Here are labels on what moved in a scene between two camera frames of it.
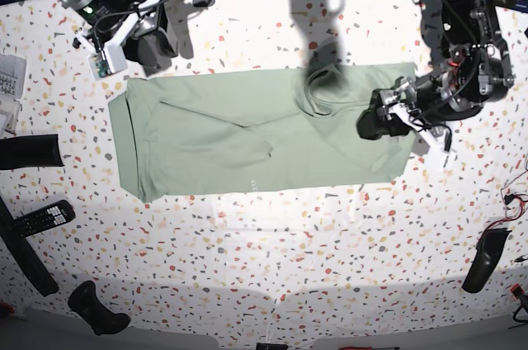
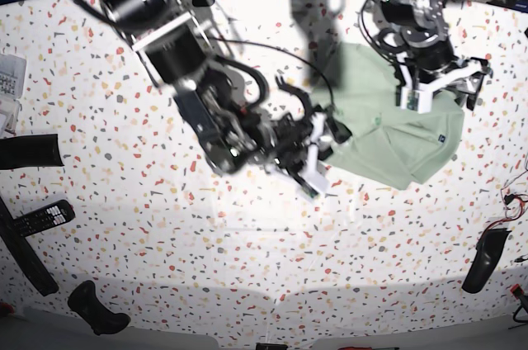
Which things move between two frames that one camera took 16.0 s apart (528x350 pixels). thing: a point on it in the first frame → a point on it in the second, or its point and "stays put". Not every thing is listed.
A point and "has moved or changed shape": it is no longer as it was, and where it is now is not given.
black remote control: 42,219 stays put
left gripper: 143,37 → 298,144
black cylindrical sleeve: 30,151 stays put
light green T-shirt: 181,136 has moved or changed shape
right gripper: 397,111 → 416,91
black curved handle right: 489,250 stays put
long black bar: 25,255 stays put
